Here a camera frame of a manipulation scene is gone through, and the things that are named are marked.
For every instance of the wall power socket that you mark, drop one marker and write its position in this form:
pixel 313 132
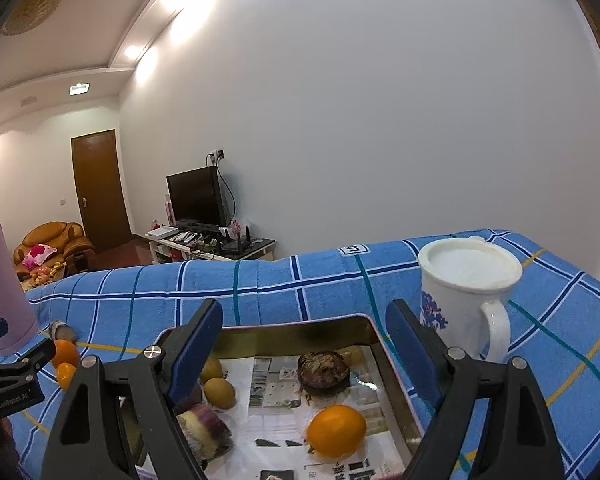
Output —
pixel 216 155

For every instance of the pink floral small item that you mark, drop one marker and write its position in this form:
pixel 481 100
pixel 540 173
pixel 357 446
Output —
pixel 237 227

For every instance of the white set-top device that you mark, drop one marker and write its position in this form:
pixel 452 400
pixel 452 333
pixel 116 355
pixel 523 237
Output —
pixel 162 233

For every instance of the small orange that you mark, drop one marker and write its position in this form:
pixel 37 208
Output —
pixel 336 432
pixel 66 375

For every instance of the black television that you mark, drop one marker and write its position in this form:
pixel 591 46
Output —
pixel 192 197

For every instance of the black router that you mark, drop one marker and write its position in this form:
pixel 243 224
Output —
pixel 237 246

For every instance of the sugarcane piece pale striped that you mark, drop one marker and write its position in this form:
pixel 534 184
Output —
pixel 205 432

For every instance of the round ceiling ornament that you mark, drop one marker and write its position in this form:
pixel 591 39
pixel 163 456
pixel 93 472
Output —
pixel 32 5

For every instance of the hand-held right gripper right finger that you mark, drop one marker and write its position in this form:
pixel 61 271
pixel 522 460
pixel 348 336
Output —
pixel 415 355

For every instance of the printed paper liner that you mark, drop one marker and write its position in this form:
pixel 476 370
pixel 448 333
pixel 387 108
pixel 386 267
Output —
pixel 280 390

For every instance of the lilac electric kettle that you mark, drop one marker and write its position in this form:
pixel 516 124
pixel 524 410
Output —
pixel 2 285

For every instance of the brown leather sofa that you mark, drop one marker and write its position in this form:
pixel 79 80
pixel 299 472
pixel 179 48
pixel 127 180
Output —
pixel 65 240

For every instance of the large orange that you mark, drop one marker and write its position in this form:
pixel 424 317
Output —
pixel 64 351

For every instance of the pink floral box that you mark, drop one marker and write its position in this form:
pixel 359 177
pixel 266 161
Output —
pixel 169 210

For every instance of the white mug blue flowers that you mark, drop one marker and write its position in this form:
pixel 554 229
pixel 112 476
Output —
pixel 460 285

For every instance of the small dark water chestnut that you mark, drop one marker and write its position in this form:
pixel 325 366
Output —
pixel 324 372

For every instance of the blue plaid blanket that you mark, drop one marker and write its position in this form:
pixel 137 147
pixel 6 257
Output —
pixel 305 280

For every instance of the yellow-brown longan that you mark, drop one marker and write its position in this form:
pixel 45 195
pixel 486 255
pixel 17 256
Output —
pixel 211 369
pixel 219 393

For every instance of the pink metal tin box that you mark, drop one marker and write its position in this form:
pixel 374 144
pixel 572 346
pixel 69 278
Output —
pixel 290 335

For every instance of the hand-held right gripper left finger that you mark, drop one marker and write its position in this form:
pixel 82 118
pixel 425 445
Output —
pixel 195 355

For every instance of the white television stand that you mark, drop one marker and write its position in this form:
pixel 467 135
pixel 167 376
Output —
pixel 170 250

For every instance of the pink floral cushion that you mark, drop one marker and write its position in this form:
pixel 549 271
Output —
pixel 36 255

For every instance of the dark brown wooden door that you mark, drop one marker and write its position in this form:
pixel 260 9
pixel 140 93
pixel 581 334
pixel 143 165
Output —
pixel 100 190

